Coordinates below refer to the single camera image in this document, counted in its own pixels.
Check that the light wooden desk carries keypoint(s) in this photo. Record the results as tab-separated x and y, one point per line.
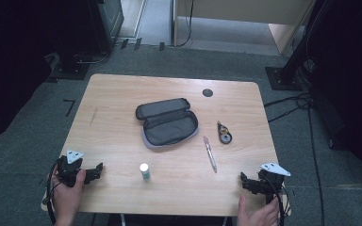
248	15

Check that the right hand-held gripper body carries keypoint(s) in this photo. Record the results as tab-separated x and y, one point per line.
271	180

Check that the person's right hand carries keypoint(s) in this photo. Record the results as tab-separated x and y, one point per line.
257	215

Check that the black stand with square base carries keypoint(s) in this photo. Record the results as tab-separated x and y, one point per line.
69	67

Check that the clear pen with pink grip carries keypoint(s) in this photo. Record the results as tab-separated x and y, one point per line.
210	153

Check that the person's left hand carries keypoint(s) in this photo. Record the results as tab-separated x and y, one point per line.
66	197

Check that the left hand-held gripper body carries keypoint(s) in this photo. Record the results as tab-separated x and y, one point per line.
69	171

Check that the dark cabinet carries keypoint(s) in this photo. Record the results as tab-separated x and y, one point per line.
105	25

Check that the grey open pencil case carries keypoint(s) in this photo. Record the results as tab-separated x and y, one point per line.
167	123

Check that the black slanted stand with base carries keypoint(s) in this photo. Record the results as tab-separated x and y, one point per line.
284	75

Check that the black round table grommet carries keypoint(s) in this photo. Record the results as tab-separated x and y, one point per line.
207	93

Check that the white and green glue stick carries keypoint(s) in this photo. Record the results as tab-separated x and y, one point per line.
144	171

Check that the black correction tape dispenser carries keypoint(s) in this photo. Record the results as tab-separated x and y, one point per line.
224	133

